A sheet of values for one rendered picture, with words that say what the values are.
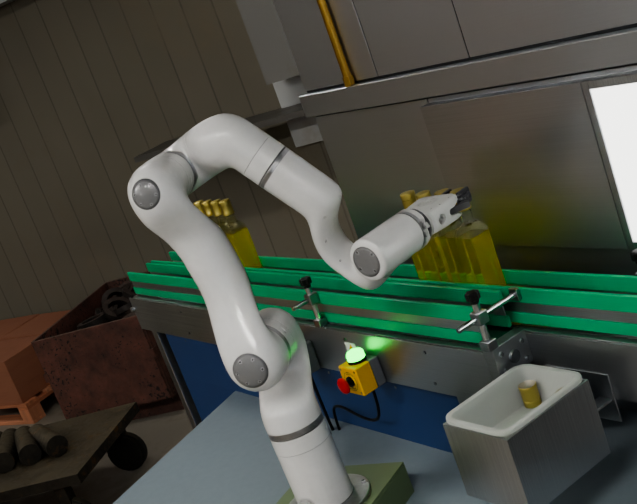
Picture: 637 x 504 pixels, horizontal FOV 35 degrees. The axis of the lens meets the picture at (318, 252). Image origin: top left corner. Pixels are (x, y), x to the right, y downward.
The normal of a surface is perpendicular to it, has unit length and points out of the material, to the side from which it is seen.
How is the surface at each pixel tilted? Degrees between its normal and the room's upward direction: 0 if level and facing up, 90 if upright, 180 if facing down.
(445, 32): 90
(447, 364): 90
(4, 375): 90
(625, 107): 90
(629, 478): 0
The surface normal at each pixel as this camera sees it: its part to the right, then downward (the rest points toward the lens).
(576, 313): -0.77, 0.41
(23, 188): -0.48, 0.39
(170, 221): 0.18, 0.77
